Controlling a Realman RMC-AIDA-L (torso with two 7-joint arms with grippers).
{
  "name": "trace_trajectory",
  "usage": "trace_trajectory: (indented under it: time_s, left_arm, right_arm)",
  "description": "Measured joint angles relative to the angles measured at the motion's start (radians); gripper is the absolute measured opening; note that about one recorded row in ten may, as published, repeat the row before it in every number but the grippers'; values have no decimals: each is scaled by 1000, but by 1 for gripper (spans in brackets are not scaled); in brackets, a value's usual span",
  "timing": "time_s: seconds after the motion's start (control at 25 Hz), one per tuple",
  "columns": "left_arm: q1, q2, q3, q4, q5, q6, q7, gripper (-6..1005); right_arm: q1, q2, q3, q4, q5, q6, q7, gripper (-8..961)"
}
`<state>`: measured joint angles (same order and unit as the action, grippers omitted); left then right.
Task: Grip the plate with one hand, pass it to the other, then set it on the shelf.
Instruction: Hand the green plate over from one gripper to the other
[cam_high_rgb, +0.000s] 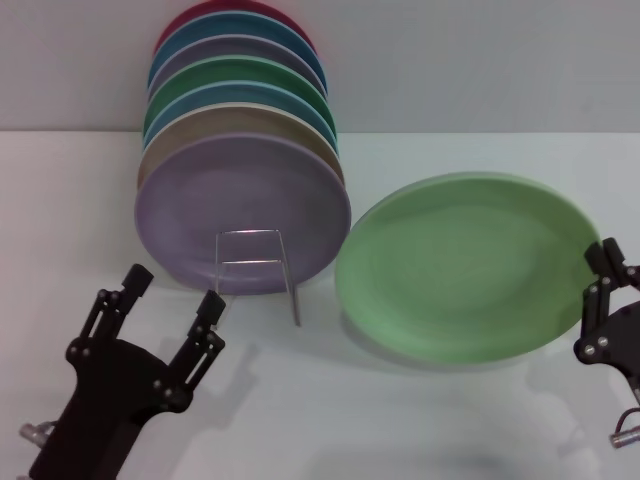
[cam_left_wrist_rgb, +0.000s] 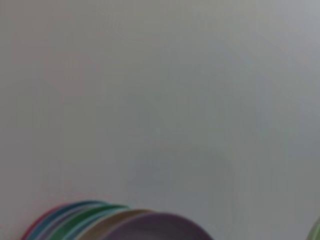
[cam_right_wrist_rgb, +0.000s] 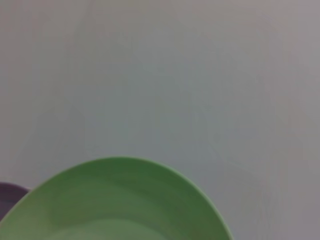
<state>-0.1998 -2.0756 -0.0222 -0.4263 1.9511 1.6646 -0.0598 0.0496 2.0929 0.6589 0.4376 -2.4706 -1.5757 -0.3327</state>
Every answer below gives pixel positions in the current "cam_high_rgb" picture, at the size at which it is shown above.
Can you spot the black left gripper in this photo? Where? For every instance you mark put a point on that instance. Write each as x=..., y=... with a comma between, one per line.
x=105, y=400

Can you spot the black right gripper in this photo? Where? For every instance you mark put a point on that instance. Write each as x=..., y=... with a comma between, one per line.
x=617, y=345

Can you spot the light green plate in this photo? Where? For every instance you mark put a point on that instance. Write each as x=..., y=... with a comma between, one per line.
x=465, y=270

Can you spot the lilac plate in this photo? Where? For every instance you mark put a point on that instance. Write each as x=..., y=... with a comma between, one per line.
x=240, y=190

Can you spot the beige plate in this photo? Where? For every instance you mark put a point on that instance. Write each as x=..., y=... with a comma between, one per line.
x=235, y=120

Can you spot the light blue plate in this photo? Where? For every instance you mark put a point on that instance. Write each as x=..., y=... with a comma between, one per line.
x=235, y=95

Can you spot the dark green plate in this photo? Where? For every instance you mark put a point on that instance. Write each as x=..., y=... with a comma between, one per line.
x=240, y=70

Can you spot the grey lavender plate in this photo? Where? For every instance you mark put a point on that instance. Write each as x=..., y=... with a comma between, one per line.
x=240, y=48

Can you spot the teal blue plate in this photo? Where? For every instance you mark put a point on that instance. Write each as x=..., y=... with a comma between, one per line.
x=240, y=25

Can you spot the crimson plate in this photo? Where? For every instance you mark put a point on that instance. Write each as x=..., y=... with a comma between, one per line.
x=200, y=8

